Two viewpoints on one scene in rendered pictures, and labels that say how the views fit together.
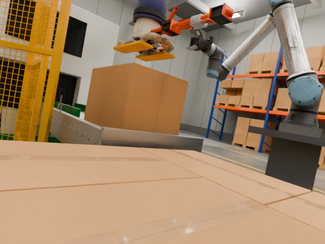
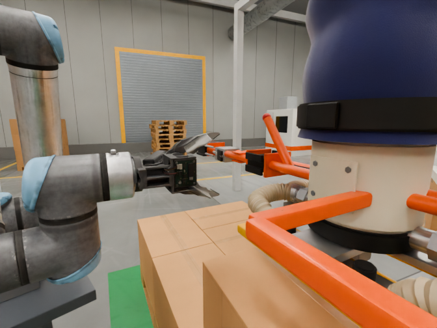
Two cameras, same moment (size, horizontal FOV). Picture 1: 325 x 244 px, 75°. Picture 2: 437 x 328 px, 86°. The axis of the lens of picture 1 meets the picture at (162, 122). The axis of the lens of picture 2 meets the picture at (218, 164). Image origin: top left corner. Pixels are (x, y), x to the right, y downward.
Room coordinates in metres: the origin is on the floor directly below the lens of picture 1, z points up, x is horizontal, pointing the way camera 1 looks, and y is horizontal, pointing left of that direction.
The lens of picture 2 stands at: (1.90, 0.07, 1.34)
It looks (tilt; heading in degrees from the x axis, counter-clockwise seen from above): 11 degrees down; 193
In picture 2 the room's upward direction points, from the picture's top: straight up
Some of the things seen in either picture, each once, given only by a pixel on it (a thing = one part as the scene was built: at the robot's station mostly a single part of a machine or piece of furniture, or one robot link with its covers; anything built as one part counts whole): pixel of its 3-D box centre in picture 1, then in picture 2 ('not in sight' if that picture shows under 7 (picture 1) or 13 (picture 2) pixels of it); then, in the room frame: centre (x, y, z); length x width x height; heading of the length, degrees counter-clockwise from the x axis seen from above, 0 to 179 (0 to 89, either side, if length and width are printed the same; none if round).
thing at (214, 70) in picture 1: (213, 68); (66, 242); (1.57, -0.30, 1.12); 0.12 x 0.09 x 0.12; 143
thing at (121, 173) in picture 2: (208, 48); (121, 174); (1.51, -0.22, 1.23); 0.09 x 0.05 x 0.10; 40
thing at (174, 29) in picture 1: (171, 28); (267, 161); (1.27, 0.05, 1.23); 0.10 x 0.08 x 0.06; 131
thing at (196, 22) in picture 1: (199, 22); (227, 153); (1.11, -0.09, 1.22); 0.07 x 0.07 x 0.04; 41
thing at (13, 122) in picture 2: not in sight; (42, 135); (-3.53, -6.39, 0.87); 1.20 x 1.01 x 1.74; 36
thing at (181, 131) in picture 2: not in sight; (168, 138); (-5.73, -3.55, 0.65); 1.29 x 1.10 x 1.30; 36
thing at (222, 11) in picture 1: (220, 14); (211, 148); (1.00, -0.17, 1.23); 0.08 x 0.07 x 0.05; 41
